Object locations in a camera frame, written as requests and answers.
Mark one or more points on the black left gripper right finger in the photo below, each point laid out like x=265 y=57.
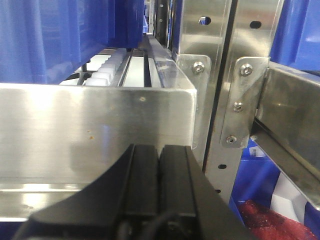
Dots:
x=201 y=214

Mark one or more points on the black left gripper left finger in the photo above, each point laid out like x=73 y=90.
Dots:
x=118 y=205

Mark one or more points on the stainless steel shelf beam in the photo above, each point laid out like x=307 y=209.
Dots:
x=56 y=139

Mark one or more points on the steel right shelf beam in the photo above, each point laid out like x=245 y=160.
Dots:
x=287 y=127

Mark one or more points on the perforated steel shelf upright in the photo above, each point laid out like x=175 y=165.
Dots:
x=223 y=46

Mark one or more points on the blue bin on shelf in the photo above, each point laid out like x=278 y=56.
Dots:
x=45 y=41

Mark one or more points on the red mesh cloth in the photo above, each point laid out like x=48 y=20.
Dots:
x=267 y=224

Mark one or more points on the blue bin with red cloth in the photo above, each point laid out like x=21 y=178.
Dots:
x=256 y=179

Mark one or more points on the blue bin upper right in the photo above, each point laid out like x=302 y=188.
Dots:
x=297 y=39

